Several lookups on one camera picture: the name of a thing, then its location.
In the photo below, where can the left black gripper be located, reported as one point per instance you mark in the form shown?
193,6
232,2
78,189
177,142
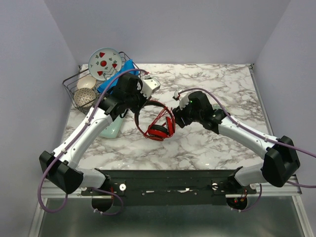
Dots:
144,101

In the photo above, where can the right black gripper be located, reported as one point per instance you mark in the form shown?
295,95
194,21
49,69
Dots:
179,117

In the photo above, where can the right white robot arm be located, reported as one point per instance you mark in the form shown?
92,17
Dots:
280,160

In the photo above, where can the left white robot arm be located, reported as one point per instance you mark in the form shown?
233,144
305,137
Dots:
61,165

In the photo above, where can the mint green rectangular tray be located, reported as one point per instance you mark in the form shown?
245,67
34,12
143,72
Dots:
113,129

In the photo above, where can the watermelon pattern plate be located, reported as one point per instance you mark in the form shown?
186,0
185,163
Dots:
104,63

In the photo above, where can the cream ceramic bowl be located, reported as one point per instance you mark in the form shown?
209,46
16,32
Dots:
86,82

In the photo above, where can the grey patterned bowl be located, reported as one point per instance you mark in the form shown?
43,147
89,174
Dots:
84,97

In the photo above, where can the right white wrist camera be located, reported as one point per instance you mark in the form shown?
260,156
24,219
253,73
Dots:
181,97

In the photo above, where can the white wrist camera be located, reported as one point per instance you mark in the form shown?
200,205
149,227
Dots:
181,97
149,86

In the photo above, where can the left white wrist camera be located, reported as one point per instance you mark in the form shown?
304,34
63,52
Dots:
149,86

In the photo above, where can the black wire dish rack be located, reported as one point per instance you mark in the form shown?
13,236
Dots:
70,84

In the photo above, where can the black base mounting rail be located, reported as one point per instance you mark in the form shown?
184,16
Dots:
172,187

